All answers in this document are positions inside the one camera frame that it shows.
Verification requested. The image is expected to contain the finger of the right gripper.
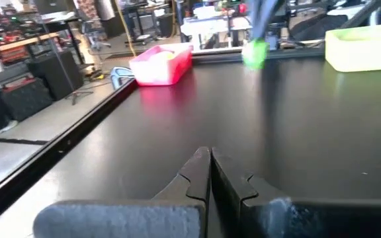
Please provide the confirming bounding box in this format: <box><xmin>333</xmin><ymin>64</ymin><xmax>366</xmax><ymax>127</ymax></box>
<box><xmin>260</xmin><ymin>0</ymin><xmax>279</xmax><ymax>40</ymax></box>
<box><xmin>247</xmin><ymin>0</ymin><xmax>264</xmax><ymax>42</ymax></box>

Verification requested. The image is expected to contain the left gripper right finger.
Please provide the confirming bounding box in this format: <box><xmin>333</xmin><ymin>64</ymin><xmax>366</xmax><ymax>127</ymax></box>
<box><xmin>210</xmin><ymin>147</ymin><xmax>381</xmax><ymax>238</ymax></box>

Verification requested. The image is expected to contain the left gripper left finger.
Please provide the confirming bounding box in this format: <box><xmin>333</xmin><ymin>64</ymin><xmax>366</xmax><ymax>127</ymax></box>
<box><xmin>32</xmin><ymin>146</ymin><xmax>212</xmax><ymax>238</ymax></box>

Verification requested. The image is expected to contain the small green toy pepper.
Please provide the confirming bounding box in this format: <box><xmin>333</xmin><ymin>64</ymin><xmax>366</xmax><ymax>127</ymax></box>
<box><xmin>241</xmin><ymin>38</ymin><xmax>270</xmax><ymax>70</ymax></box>

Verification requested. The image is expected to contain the yellow toy lemon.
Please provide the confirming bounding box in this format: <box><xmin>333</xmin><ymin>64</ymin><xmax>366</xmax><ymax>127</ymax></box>
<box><xmin>149</xmin><ymin>49</ymin><xmax>178</xmax><ymax>65</ymax></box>

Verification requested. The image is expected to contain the pale grey metal cart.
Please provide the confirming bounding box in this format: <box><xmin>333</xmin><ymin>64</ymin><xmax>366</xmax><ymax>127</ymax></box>
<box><xmin>180</xmin><ymin>15</ymin><xmax>254</xmax><ymax>50</ymax></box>

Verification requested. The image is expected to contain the black table mat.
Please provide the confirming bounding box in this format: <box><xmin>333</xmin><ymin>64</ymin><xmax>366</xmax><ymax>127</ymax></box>
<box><xmin>0</xmin><ymin>56</ymin><xmax>381</xmax><ymax>238</ymax></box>

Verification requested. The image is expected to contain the yellow-green plastic basket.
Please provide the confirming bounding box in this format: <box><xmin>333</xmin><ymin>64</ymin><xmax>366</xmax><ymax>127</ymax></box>
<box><xmin>324</xmin><ymin>22</ymin><xmax>381</xmax><ymax>73</ymax></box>

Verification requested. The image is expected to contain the pink plastic basket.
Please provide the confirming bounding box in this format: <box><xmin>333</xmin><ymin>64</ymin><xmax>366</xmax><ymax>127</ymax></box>
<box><xmin>129</xmin><ymin>42</ymin><xmax>194</xmax><ymax>87</ymax></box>

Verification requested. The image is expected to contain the small black floor tripod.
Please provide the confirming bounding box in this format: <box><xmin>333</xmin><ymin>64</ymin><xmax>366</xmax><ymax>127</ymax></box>
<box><xmin>65</xmin><ymin>89</ymin><xmax>94</xmax><ymax>106</ymax></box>

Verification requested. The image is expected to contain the grey office chair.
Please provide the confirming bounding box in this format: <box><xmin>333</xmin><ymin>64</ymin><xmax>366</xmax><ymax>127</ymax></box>
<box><xmin>81</xmin><ymin>19</ymin><xmax>112</xmax><ymax>52</ymax></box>

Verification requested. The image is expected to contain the black cabinet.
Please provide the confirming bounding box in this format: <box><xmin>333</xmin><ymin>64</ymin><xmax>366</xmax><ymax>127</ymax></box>
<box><xmin>28</xmin><ymin>49</ymin><xmax>85</xmax><ymax>102</ymax></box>

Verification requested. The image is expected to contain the black case red stripe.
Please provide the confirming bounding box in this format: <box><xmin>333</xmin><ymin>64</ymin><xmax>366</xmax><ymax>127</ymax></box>
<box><xmin>0</xmin><ymin>77</ymin><xmax>54</xmax><ymax>122</ymax></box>

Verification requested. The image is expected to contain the wooden top workbench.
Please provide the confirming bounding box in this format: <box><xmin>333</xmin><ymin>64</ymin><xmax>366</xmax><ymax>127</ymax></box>
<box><xmin>0</xmin><ymin>31</ymin><xmax>79</xmax><ymax>67</ymax></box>

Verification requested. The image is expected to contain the yellow hanging cable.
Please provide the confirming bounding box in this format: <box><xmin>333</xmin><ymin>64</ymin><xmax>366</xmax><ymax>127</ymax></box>
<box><xmin>114</xmin><ymin>0</ymin><xmax>138</xmax><ymax>58</ymax></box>

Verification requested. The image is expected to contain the pale curved metal frame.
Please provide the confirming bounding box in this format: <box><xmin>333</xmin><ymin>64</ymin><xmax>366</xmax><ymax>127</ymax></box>
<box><xmin>110</xmin><ymin>65</ymin><xmax>135</xmax><ymax>91</ymax></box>

